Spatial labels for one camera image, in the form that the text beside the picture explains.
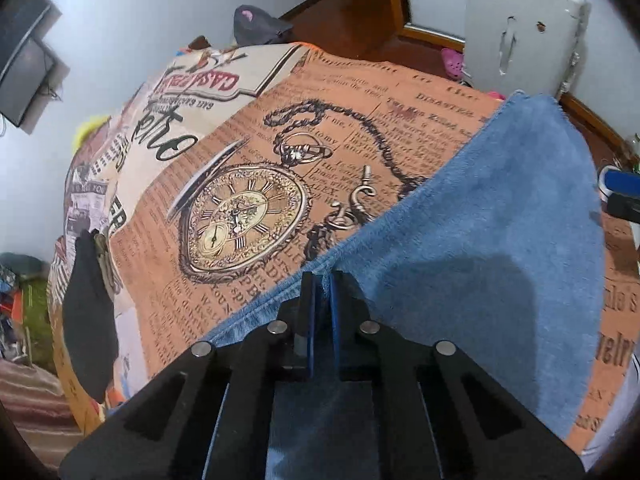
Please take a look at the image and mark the blue denim pants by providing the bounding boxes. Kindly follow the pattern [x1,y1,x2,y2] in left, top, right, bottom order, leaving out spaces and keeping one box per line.
[202,91,608,480]

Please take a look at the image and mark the pile of colourful clothes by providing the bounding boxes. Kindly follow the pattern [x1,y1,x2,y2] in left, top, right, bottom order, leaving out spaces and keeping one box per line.
[0,252,53,366]

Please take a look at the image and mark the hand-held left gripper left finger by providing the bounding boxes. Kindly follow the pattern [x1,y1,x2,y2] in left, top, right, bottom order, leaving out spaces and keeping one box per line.
[59,271,317,480]

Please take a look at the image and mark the dark grey cap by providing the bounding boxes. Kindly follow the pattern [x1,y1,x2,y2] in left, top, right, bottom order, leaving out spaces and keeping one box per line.
[234,5,296,47]

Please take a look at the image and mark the yellow fluffy toy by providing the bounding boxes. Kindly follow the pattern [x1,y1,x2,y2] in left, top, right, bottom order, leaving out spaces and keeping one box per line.
[72,115,111,151]

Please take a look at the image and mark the wall-mounted black television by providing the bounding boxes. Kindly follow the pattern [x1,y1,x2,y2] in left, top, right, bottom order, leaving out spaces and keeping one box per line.
[0,0,57,128]

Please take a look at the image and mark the black cloth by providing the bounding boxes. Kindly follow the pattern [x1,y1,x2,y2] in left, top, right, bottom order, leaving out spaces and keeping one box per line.
[62,230,121,403]

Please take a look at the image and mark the printed orange blanket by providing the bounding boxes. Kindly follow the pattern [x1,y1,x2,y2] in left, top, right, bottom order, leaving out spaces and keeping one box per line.
[47,42,640,461]

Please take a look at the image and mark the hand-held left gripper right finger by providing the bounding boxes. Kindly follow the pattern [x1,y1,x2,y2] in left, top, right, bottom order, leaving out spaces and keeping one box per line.
[330,270,586,480]

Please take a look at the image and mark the white refrigerator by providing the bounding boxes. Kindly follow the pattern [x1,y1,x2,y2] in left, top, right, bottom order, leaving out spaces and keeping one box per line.
[462,0,591,98]

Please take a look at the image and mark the pink clog shoe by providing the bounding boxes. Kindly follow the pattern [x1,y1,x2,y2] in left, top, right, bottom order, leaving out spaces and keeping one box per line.
[440,47,466,81]

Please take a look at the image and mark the striped brown cloth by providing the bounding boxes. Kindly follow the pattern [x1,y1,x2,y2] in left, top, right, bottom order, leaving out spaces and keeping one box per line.
[0,357,83,471]

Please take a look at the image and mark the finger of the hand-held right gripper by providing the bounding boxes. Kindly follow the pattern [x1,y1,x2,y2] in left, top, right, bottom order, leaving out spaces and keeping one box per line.
[597,165,640,221]

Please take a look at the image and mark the white striped bed sheet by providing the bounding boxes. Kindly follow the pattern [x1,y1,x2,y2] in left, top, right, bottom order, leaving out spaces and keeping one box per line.
[580,350,640,471]

